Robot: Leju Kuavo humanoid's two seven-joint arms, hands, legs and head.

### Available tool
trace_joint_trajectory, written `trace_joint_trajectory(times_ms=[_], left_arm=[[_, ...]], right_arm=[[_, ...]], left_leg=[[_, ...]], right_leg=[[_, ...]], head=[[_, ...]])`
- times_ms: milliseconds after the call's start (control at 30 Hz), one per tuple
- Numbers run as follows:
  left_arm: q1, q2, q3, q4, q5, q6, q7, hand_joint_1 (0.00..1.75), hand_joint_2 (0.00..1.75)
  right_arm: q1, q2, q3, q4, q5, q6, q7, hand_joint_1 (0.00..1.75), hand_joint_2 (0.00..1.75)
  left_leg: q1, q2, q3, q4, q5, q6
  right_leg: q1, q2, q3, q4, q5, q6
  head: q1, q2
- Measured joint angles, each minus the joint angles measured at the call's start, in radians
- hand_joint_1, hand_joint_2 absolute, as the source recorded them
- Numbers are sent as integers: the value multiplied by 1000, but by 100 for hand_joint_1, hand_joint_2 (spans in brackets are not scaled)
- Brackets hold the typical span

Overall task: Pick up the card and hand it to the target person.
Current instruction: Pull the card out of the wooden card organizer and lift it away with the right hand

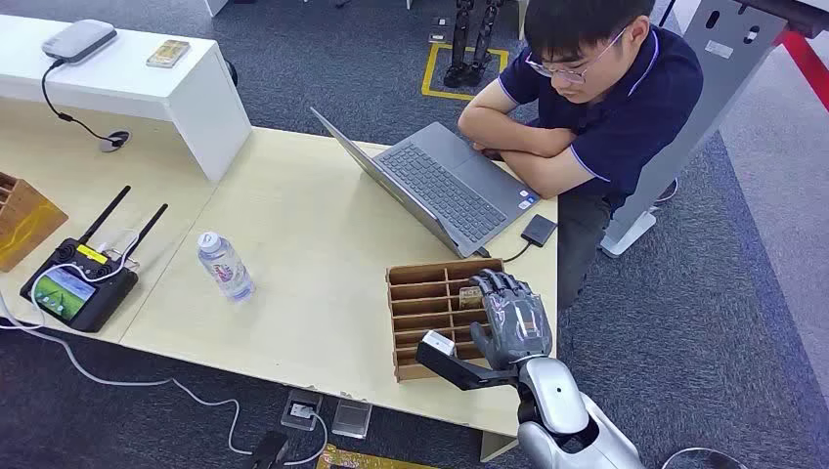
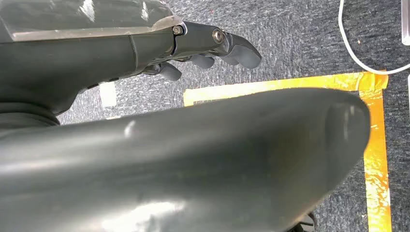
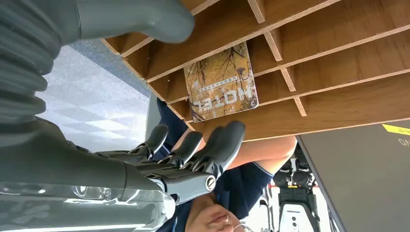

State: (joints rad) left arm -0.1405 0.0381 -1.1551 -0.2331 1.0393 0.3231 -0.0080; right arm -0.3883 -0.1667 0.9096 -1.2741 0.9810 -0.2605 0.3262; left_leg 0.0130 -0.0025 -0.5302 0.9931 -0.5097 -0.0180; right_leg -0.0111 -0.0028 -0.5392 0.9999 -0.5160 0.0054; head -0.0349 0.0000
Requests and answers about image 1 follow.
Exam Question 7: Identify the grey metal stand column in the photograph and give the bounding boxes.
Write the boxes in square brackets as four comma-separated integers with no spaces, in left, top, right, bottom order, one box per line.
[598,0,790,259]

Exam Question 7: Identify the black robot legs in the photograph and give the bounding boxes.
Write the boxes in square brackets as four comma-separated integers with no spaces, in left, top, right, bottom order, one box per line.
[443,0,505,90]

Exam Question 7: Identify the grey flat device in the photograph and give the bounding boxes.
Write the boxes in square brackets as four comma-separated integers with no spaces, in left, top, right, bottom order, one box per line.
[41,19,118,64]

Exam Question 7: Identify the wooden slotted box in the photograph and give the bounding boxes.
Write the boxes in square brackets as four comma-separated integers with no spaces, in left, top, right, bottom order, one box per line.
[0,171,70,274]

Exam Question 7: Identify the black remote controller with antennas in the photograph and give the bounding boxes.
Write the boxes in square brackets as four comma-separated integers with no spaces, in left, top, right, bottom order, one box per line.
[19,186,170,334]

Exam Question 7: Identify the clear plastic water bottle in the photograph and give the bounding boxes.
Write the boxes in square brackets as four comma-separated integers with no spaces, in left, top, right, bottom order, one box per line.
[196,232,256,304]

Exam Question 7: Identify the brown slotted card organizer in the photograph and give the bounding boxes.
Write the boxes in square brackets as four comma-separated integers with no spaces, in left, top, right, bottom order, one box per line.
[385,258,506,383]

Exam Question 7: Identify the person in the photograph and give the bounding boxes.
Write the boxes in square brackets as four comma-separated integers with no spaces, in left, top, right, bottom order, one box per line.
[457,0,705,314]

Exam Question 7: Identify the white desk shelf riser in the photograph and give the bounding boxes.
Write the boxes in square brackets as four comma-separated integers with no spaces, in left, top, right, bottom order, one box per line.
[0,14,253,184]

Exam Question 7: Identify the white cable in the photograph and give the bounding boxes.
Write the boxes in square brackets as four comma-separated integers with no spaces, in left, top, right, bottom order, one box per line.
[0,231,329,467]

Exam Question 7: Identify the grey open laptop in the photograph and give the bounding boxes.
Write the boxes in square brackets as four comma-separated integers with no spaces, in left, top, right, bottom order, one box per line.
[309,107,543,260]

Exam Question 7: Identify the yellow floor tape square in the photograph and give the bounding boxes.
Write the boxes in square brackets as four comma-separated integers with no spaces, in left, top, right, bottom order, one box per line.
[421,42,510,103]

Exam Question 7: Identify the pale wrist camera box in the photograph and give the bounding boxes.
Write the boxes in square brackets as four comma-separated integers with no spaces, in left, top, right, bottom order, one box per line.
[420,329,458,358]

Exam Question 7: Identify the small patterned card box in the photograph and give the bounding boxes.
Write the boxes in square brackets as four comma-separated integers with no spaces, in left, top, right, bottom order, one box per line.
[145,39,192,69]

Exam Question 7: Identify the floor power socket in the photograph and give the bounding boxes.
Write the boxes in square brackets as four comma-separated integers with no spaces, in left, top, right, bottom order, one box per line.
[280,389,324,433]

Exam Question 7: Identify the black drive cable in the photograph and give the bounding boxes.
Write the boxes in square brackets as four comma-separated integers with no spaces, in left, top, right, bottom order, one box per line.
[477,240,534,264]

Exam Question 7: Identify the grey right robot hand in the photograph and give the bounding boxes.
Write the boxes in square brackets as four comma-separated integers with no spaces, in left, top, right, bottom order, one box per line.
[468,268,554,372]

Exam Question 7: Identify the small black external drive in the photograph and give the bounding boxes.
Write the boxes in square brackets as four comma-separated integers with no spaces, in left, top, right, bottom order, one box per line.
[520,214,559,248]

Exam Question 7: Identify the grey floor socket cover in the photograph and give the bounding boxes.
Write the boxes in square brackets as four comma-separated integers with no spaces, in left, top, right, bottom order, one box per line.
[330,399,373,441]

